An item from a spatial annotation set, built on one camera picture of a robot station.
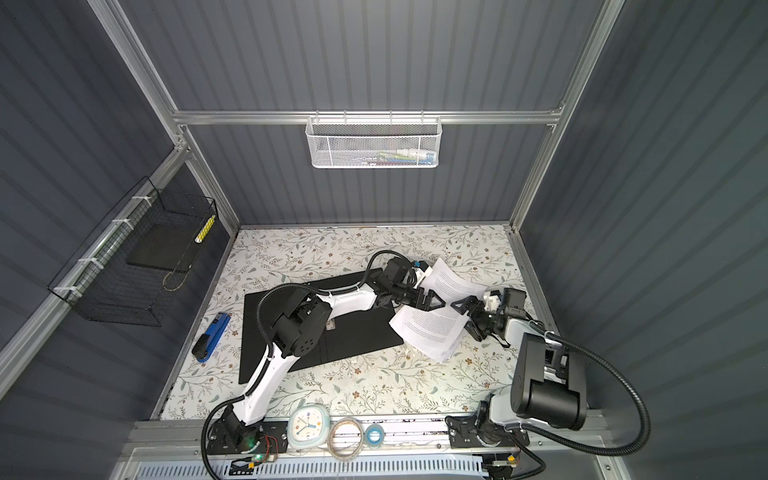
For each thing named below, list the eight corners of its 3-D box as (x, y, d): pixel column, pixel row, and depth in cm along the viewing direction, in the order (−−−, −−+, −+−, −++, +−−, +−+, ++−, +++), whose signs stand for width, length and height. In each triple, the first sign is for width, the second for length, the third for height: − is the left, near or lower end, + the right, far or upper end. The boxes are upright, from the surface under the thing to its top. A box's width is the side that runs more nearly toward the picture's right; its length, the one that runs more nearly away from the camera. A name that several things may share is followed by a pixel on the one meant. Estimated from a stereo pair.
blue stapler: (195, 361, 88) (188, 356, 85) (220, 317, 97) (215, 312, 94) (208, 363, 88) (202, 358, 85) (232, 319, 97) (227, 313, 94)
